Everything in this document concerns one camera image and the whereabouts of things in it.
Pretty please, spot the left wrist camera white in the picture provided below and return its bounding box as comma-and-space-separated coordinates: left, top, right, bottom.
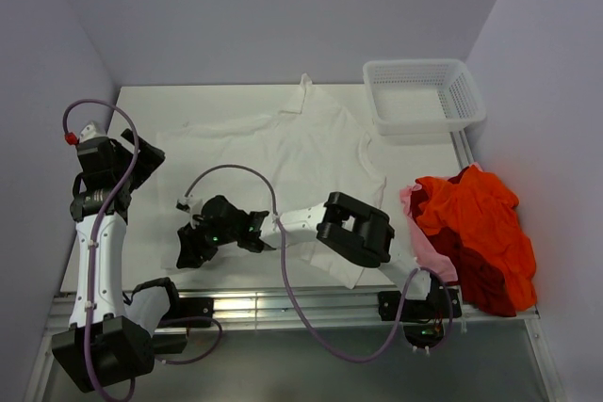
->
64, 121, 106, 146

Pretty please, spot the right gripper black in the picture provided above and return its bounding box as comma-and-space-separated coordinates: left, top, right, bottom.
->
177, 214, 240, 268

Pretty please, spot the white plastic basket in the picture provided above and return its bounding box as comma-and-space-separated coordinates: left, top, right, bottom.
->
363, 58, 486, 136

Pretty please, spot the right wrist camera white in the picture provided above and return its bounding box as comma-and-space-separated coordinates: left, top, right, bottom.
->
176, 195, 204, 216

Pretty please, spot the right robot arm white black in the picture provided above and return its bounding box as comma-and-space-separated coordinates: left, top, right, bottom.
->
176, 192, 441, 317

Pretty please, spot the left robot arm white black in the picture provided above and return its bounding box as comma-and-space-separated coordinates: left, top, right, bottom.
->
52, 122, 184, 393

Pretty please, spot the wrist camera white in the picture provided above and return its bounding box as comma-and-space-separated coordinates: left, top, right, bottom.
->
64, 121, 106, 146
176, 195, 204, 216

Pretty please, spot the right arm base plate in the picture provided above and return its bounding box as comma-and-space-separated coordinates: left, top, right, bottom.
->
376, 286, 465, 323

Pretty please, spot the white t shirt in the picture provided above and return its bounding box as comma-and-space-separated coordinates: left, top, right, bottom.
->
156, 75, 386, 270

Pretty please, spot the aluminium rail frame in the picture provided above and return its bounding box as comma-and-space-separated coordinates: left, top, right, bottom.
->
24, 285, 566, 401

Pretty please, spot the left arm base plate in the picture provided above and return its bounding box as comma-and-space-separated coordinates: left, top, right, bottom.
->
159, 297, 214, 329

